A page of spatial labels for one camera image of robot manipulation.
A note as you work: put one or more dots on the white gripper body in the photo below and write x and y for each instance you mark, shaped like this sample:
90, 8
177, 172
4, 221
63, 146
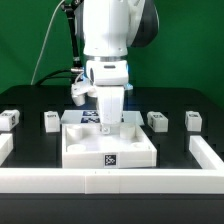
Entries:
109, 80

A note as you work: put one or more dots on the white square tabletop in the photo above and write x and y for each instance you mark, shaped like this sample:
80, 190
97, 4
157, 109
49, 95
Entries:
84, 146

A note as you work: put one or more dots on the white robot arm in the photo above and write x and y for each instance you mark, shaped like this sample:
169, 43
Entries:
109, 28

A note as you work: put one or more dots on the white U-shaped fence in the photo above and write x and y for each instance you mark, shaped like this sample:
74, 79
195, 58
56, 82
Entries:
207, 179

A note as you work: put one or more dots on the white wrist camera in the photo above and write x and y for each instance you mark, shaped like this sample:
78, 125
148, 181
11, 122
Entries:
81, 89

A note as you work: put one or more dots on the white marker base plate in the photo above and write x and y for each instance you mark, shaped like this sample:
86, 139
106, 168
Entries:
91, 116

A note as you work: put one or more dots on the black camera stand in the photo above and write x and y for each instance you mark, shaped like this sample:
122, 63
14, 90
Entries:
69, 7

